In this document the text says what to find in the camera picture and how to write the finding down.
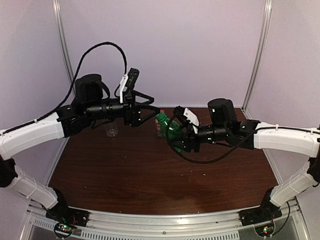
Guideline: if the right black braided cable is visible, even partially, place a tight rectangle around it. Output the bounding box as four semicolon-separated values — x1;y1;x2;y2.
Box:
165;114;251;164

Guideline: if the green plastic bottle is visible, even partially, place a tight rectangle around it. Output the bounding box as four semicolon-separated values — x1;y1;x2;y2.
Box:
161;114;184;155

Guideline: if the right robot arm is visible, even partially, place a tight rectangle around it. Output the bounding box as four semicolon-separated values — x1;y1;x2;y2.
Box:
165;98;320;221

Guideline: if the black braided cable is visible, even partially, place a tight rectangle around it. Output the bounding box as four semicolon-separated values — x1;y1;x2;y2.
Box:
165;114;251;164
4;41;128;133

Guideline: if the right aluminium frame post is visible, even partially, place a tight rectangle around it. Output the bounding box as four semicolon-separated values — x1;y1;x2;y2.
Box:
241;0;273;114

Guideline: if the clear bottle white cap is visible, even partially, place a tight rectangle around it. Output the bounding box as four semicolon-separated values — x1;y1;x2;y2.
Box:
104;121;119;138

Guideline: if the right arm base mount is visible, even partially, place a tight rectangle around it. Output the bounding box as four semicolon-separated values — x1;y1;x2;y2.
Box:
239;188;282;226

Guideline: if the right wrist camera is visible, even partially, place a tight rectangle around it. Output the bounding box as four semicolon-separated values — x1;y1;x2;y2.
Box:
173;106;200;135

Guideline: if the left aluminium frame post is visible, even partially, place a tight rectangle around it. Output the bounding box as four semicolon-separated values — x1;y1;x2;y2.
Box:
52;0;74;83

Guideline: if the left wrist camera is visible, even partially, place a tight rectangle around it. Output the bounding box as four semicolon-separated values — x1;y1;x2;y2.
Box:
119;68;140;104

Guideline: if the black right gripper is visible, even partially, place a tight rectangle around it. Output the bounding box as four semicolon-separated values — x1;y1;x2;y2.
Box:
167;123;230;153

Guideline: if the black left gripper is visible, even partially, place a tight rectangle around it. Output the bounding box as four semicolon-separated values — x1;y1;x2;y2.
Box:
85;89;161;127

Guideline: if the clear bottle red label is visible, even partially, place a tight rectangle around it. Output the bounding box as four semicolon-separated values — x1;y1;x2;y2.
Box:
155;109;167;139

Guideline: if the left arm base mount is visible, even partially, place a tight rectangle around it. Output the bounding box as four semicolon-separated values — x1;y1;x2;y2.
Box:
43;188;89;227

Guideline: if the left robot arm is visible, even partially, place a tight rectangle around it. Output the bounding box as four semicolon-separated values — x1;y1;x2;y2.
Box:
0;68;160;222

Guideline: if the left black braided cable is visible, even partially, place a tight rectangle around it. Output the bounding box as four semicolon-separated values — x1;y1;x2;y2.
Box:
4;41;128;133

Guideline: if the aluminium front rail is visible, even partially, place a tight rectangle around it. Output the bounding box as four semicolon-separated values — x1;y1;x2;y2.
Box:
18;204;310;240

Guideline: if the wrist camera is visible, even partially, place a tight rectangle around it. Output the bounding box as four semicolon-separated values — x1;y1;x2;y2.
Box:
119;68;140;104
173;106;200;135

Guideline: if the aluminium frame post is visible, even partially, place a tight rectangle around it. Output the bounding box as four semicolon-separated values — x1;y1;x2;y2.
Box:
52;0;74;83
241;0;273;114

